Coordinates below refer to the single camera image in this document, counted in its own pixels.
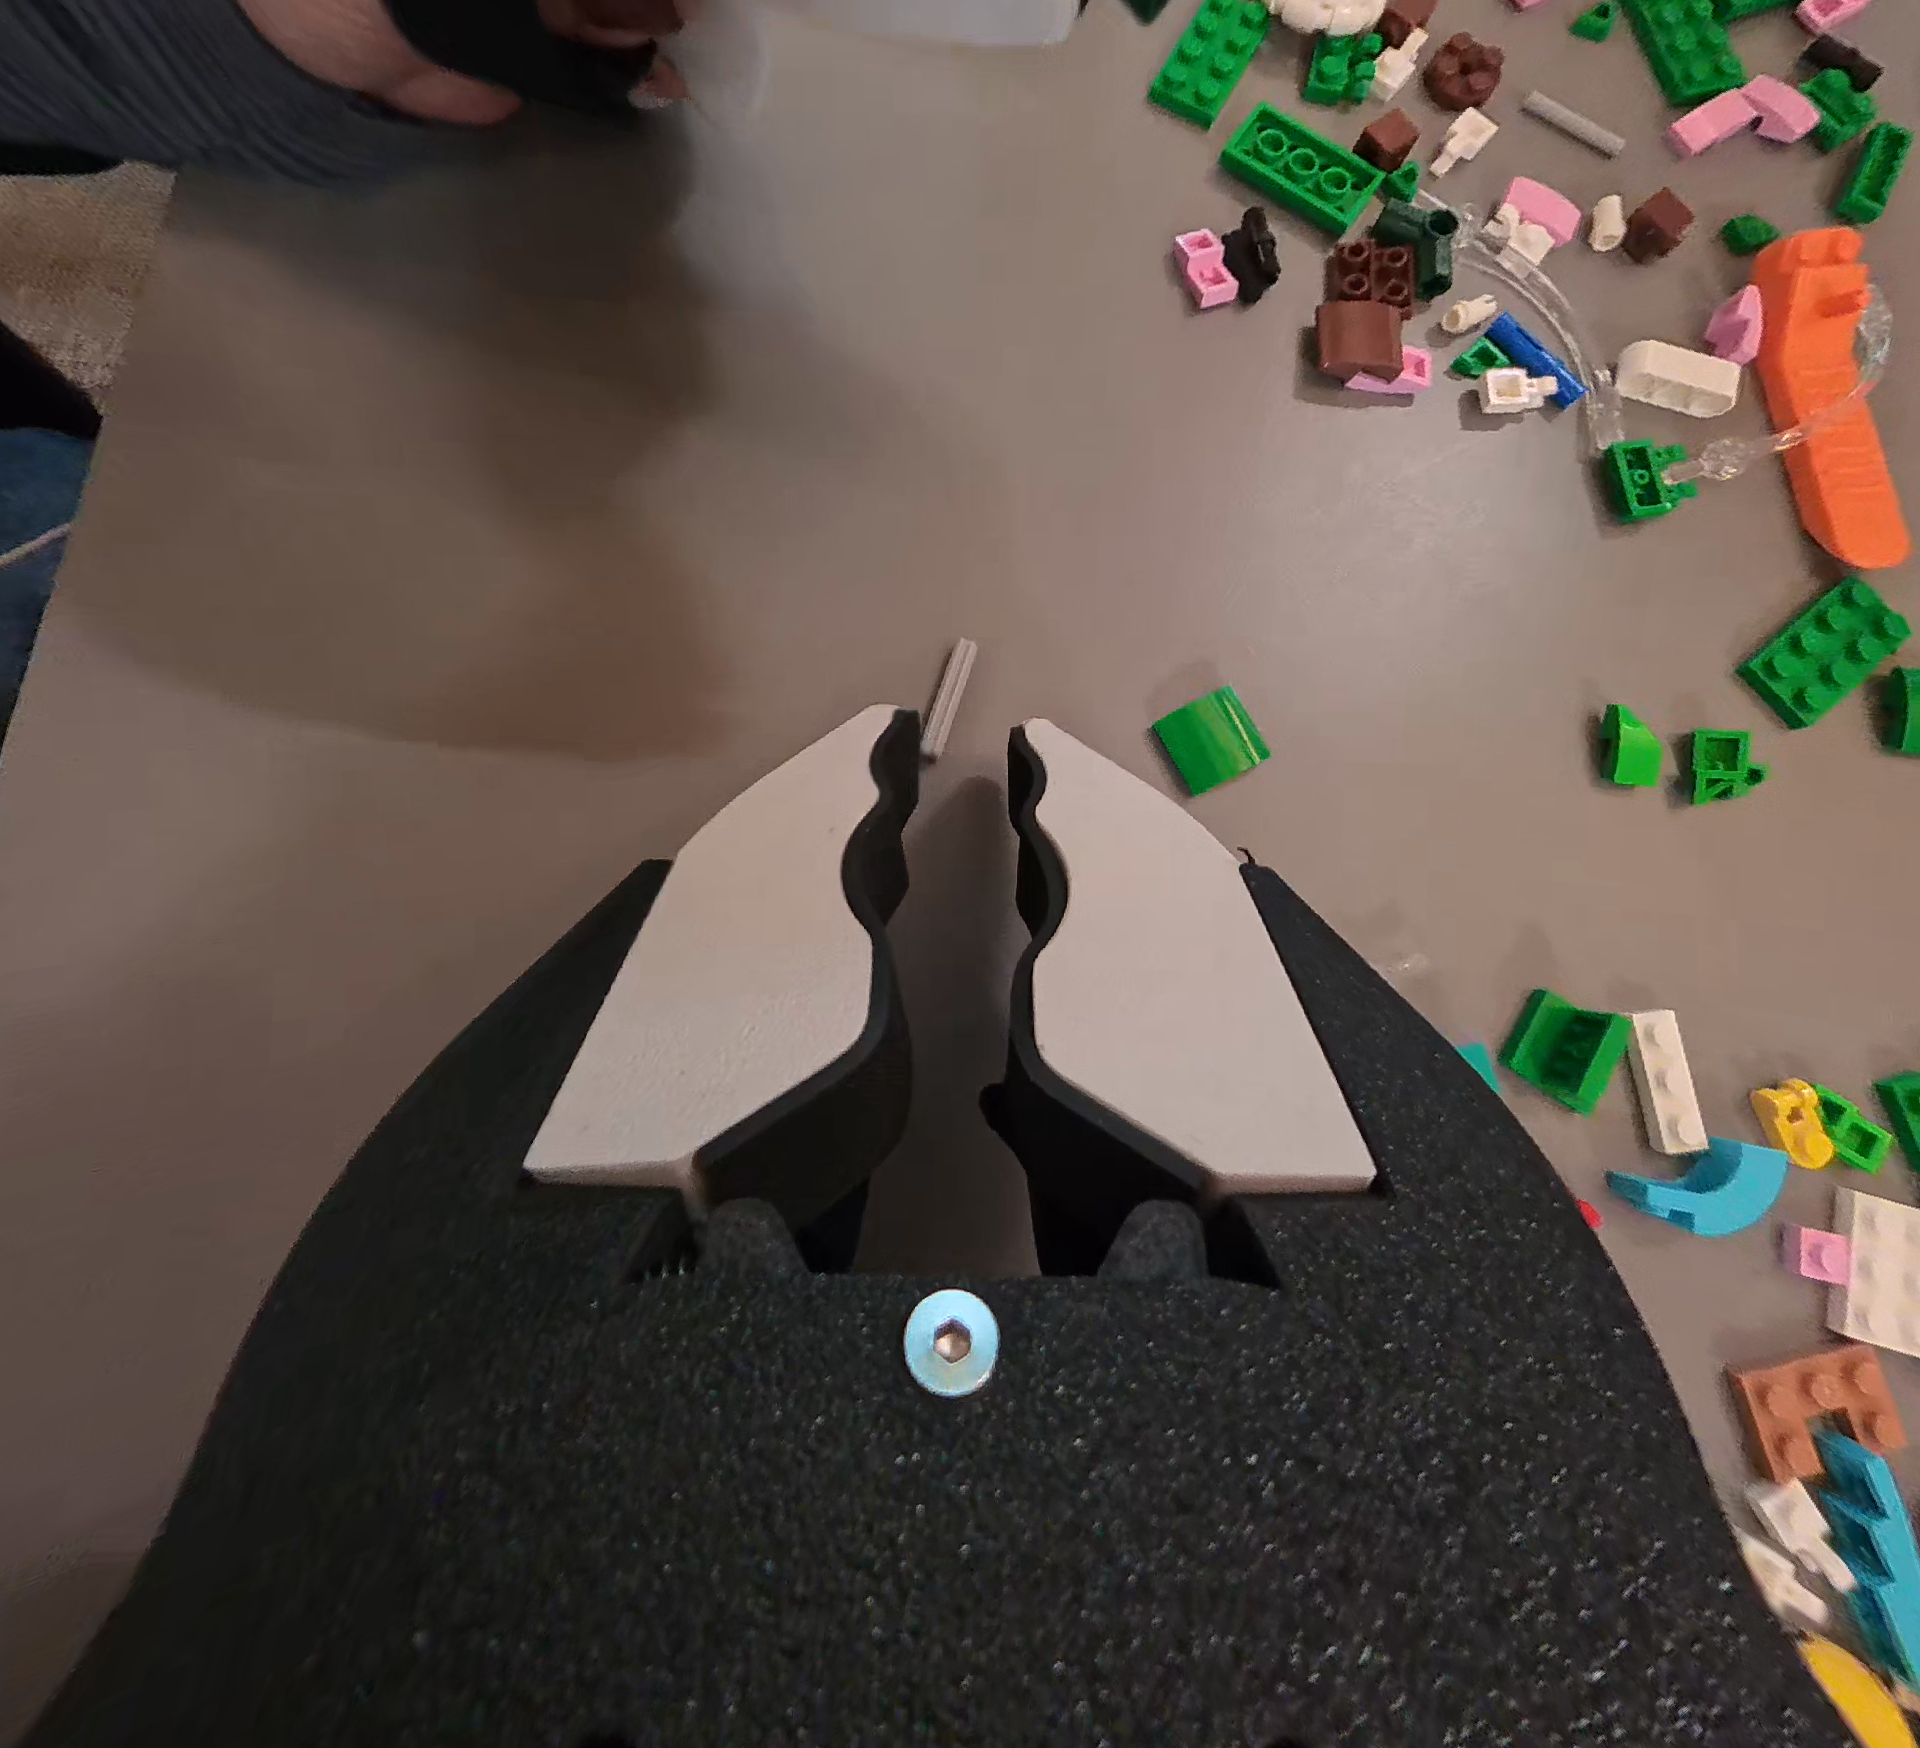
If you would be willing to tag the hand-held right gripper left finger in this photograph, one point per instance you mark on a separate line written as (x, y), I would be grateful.
(720, 969)

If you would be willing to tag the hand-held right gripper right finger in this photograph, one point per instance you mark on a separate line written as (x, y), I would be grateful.
(1184, 998)

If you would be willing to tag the grey lego rod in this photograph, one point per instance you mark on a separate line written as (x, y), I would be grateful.
(1572, 122)
(948, 691)

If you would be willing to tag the green curved lego slope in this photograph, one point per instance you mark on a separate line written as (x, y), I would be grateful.
(1208, 743)

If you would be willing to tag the green pink brown lego scatter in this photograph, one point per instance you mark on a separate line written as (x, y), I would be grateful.
(1306, 166)

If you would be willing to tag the small green lego slope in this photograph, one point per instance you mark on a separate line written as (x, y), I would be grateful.
(1628, 744)

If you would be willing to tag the green long lego plate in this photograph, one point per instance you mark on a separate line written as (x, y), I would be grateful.
(1665, 7)

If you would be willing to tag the clear curved lego piece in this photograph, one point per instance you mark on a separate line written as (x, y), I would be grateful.
(1559, 308)

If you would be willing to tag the blue lego piece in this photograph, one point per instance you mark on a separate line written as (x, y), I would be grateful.
(1522, 344)

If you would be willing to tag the green studded lego plate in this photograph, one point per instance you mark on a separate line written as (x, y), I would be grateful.
(1822, 649)

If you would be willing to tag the pile of colourful lego pieces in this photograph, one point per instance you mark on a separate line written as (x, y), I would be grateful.
(1816, 1404)

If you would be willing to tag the green lego slope brick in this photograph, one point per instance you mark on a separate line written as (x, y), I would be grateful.
(1899, 711)

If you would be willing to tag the orange lego brick separator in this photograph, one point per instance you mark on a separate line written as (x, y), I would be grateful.
(1822, 429)

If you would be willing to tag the person's leg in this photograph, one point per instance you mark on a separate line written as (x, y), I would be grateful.
(23, 547)

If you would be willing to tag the small green lego bracket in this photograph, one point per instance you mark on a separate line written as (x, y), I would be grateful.
(1722, 766)

